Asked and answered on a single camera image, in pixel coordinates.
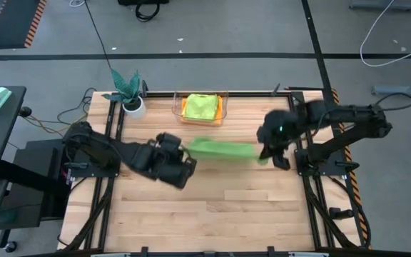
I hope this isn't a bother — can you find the white floor cable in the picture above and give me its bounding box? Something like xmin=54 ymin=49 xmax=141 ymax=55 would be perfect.
xmin=360 ymin=0 xmax=411 ymax=68

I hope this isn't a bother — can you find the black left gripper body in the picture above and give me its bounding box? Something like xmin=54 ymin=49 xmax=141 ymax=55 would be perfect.
xmin=154 ymin=131 xmax=192 ymax=168

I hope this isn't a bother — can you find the thin black hanging cable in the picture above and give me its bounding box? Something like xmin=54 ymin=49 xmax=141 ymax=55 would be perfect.
xmin=83 ymin=0 xmax=113 ymax=69

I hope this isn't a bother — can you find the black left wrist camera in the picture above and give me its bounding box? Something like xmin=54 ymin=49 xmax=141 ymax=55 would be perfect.
xmin=164 ymin=158 xmax=198 ymax=191

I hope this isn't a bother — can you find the yellow floor cable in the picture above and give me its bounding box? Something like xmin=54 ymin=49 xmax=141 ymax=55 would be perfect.
xmin=30 ymin=113 xmax=88 ymax=135

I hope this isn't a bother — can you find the lime green microfiber towel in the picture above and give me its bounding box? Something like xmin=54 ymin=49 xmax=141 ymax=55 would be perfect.
xmin=183 ymin=93 xmax=220 ymax=121

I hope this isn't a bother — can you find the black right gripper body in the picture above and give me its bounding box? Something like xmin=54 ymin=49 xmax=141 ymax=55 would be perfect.
xmin=255 ymin=109 xmax=300 ymax=153

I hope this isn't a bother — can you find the clear plastic bin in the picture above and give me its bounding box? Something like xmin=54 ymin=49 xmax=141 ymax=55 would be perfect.
xmin=171 ymin=89 xmax=230 ymax=128

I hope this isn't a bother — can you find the dark green microfiber towel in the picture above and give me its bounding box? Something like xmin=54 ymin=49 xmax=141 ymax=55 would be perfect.
xmin=186 ymin=136 xmax=270 ymax=166

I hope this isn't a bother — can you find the black coiled floor cable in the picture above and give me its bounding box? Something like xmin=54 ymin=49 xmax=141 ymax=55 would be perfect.
xmin=134 ymin=0 xmax=161 ymax=24

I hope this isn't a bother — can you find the orange microfiber towel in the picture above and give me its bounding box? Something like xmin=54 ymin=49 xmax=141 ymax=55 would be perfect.
xmin=180 ymin=94 xmax=224 ymax=127

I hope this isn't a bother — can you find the orange-black hazard strip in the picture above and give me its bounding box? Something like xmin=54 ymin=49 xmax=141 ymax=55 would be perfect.
xmin=330 ymin=89 xmax=372 ymax=251

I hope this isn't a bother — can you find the black hazard-striped floor mat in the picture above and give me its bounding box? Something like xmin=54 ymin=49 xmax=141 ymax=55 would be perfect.
xmin=0 ymin=0 xmax=49 ymax=50

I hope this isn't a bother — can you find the artificial plant in white pot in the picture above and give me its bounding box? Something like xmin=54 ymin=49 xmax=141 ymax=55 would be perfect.
xmin=101 ymin=68 xmax=148 ymax=121

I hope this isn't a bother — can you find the black equipment cabinet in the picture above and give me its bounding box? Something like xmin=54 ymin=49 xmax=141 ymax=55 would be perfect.
xmin=0 ymin=138 xmax=80 ymax=230

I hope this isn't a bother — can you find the grey stand base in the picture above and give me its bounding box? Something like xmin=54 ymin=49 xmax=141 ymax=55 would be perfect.
xmin=349 ymin=0 xmax=411 ymax=11

